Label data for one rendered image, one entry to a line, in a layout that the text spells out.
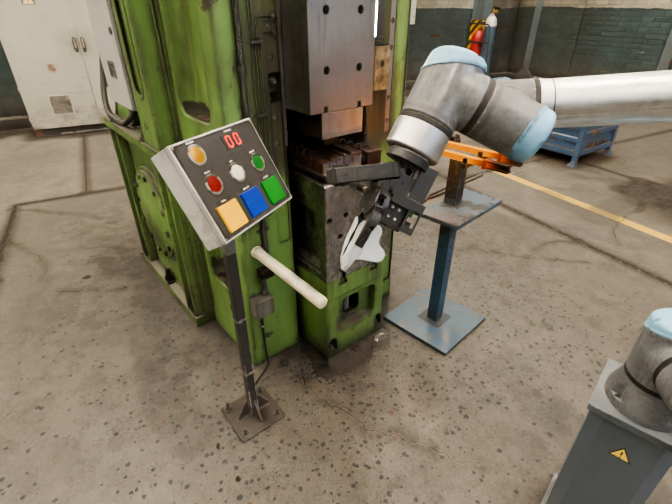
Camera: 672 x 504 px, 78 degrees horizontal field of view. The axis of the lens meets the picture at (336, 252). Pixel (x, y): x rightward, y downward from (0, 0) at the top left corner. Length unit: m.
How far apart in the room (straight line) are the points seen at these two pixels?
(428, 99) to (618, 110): 0.35
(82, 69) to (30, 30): 0.62
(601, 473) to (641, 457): 0.14
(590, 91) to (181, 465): 1.72
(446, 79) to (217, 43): 0.95
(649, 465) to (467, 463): 0.66
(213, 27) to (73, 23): 5.20
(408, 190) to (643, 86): 0.43
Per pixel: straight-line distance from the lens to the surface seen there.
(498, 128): 0.69
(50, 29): 6.65
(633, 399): 1.32
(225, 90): 1.50
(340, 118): 1.61
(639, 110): 0.89
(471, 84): 0.68
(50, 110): 6.77
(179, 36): 1.84
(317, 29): 1.51
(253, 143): 1.32
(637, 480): 1.47
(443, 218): 1.84
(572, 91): 0.85
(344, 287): 1.87
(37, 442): 2.17
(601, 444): 1.42
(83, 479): 1.96
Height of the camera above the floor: 1.50
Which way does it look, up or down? 31 degrees down
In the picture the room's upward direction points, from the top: straight up
